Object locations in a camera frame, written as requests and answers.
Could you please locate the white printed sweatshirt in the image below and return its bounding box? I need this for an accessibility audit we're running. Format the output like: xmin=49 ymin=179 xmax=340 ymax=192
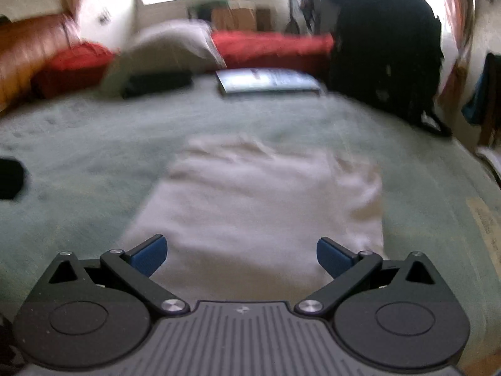
xmin=120 ymin=136 xmax=384 ymax=303

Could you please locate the green quilted bed cover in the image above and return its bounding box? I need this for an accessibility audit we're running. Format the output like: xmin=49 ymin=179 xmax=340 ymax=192
xmin=1 ymin=76 xmax=500 ymax=366

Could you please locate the red pillow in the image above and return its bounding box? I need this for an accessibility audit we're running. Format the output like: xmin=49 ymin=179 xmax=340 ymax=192
xmin=31 ymin=42 xmax=116 ymax=98

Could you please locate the wooden headboard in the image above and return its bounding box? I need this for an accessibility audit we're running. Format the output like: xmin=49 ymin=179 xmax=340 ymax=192
xmin=0 ymin=13 xmax=80 ymax=113

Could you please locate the black folded cloth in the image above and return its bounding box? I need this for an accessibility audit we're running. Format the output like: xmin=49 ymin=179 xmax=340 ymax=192
xmin=120 ymin=70 xmax=193 ymax=99

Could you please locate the grey pillow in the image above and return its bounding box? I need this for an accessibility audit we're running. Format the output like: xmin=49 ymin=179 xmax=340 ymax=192
xmin=100 ymin=19 xmax=227 ymax=96

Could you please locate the wooden chair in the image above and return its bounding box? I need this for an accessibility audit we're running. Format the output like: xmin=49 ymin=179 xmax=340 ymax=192
xmin=461 ymin=52 xmax=500 ymax=147

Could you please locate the light blue book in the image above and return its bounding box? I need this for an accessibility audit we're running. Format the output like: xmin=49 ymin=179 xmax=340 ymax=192
xmin=216 ymin=68 xmax=323 ymax=95

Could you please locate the black backpack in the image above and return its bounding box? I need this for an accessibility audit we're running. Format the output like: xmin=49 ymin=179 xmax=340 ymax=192
xmin=324 ymin=0 xmax=452 ymax=138

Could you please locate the red blanket roll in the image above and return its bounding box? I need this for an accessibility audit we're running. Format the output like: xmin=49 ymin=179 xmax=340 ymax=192
xmin=211 ymin=31 xmax=334 ymax=75

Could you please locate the orange curtain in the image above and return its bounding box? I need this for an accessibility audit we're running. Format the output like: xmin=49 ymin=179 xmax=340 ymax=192
xmin=439 ymin=0 xmax=476 ymax=109

